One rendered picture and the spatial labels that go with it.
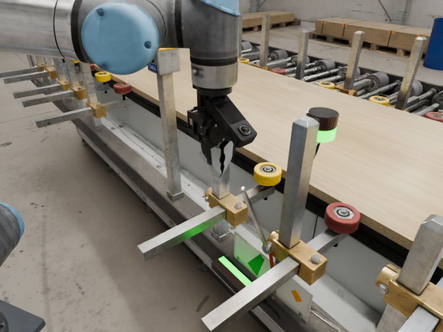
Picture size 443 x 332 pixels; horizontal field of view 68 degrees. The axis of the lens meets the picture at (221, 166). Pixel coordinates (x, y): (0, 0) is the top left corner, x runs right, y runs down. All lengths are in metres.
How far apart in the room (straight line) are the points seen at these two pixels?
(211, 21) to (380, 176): 0.66
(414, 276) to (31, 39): 0.65
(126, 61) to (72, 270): 1.66
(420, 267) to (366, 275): 0.40
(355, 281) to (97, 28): 0.87
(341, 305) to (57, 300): 1.37
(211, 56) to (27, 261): 1.80
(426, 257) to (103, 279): 1.61
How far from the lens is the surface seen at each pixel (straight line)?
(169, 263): 1.91
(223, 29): 0.60
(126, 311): 1.77
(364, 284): 1.01
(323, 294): 1.03
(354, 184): 0.96
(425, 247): 0.57
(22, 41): 0.54
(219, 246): 1.00
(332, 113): 0.65
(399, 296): 0.64
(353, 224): 0.82
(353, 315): 1.01
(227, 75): 0.62
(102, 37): 0.47
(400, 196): 0.97
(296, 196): 0.67
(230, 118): 0.63
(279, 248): 0.78
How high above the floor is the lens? 1.41
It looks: 32 degrees down
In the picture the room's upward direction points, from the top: straight up
